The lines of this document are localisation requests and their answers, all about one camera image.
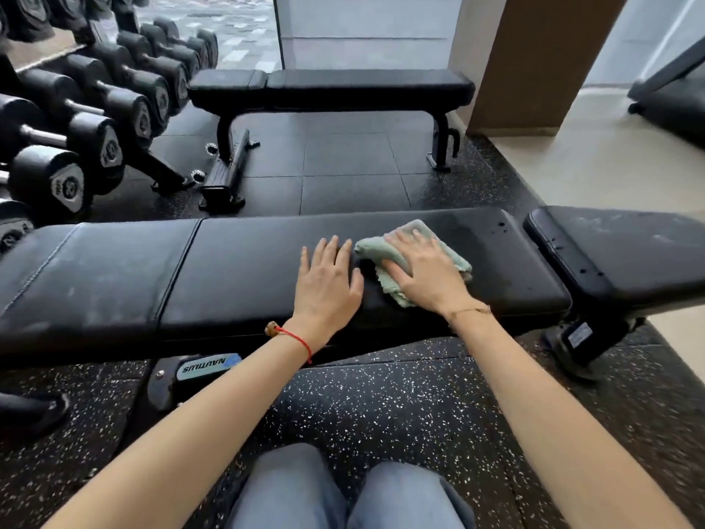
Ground person's right hand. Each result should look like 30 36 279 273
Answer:
382 228 491 321

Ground person's left hand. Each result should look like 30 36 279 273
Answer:
282 235 365 349

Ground green cleaning cloth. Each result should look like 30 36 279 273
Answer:
353 219 473 309

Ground person's left forearm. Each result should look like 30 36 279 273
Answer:
41 324 330 529

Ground person's right forearm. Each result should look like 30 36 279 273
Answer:
449 308 696 529

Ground long black bench back pad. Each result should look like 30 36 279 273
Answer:
0 207 572 363

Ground black flat weight bench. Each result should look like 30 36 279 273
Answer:
187 68 477 212

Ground black dumbbell rack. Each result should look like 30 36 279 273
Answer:
0 5 197 196

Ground blue jeans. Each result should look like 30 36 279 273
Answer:
227 443 478 529

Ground short black bench seat pad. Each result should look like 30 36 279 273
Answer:
523 206 705 320

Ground brown pillar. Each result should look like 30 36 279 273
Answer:
447 0 630 138

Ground row of black dumbbells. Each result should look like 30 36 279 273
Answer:
0 0 220 255

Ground red string bracelet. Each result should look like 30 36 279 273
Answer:
265 321 314 365

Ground thin gold bracelet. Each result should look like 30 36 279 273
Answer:
445 305 492 324

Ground black bench frame blue label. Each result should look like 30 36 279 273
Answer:
0 315 646 436

